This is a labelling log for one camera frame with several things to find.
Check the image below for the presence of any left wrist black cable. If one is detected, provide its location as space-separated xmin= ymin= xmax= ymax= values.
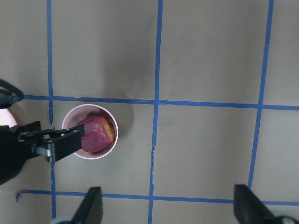
xmin=0 ymin=78 xmax=25 ymax=109

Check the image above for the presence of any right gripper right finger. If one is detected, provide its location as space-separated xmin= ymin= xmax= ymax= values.
xmin=233 ymin=184 xmax=299 ymax=224

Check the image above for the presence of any pink bowl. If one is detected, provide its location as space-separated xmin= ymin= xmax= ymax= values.
xmin=62 ymin=104 xmax=119 ymax=160

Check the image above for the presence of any pink plate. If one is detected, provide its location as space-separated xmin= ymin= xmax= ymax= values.
xmin=0 ymin=109 xmax=17 ymax=127

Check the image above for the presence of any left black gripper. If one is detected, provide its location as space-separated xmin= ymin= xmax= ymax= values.
xmin=7 ymin=121 xmax=85 ymax=162

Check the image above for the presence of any red apple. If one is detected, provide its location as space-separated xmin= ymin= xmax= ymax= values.
xmin=77 ymin=116 xmax=115 ymax=153

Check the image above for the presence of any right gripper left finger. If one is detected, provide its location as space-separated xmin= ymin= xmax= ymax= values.
xmin=50 ymin=187 xmax=103 ymax=224

